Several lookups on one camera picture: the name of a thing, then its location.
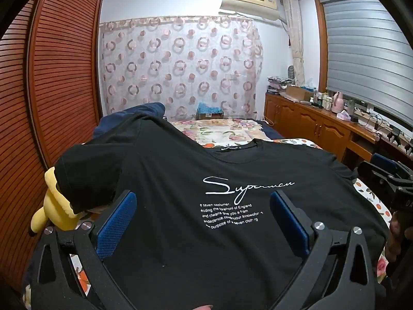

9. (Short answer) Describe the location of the beige tied window curtain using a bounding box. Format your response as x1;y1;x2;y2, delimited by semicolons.
282;0;305;86

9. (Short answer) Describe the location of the wall air conditioner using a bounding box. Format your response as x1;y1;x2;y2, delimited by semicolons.
220;0;280;21

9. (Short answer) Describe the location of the floral blanket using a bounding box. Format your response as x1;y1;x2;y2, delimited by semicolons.
171;119;269;148

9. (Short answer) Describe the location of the black printed t-shirt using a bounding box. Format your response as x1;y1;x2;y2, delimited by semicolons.
55;115;388;309

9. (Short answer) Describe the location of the stack of papers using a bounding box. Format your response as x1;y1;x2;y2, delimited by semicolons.
267;76;294;94

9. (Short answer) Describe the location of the wooden sideboard cabinet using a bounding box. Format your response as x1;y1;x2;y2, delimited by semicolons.
264;93;412;168

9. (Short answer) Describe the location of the person's right hand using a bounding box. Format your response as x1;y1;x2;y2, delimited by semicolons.
385;211;412;262

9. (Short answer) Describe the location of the pink kettle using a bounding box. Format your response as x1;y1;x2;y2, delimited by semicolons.
331;92;344;114

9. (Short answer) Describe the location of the yellow plush toy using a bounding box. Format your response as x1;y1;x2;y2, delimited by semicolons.
30;167;87;234

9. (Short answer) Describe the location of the navy bed skirt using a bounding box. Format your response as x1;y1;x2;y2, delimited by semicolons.
256;120;283;140

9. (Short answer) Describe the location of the grey window blind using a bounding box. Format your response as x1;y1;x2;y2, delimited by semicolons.
321;0;412;125

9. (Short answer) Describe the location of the pink tissue pack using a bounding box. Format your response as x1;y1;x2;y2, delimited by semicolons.
336;110;351;122

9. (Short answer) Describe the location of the box with blue cloth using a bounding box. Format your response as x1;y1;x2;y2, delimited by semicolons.
196;102;224;120

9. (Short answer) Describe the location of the orange print bed sheet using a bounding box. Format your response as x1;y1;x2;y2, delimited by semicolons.
70;138;391;295

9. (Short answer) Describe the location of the navy blue folded garment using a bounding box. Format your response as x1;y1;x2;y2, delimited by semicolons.
93;101;168;139

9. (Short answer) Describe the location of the cardboard box on cabinet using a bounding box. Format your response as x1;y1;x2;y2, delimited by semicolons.
285;86;314;102

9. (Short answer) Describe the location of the pink circle pattern curtain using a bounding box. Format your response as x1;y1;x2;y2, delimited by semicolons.
99;16;263;120

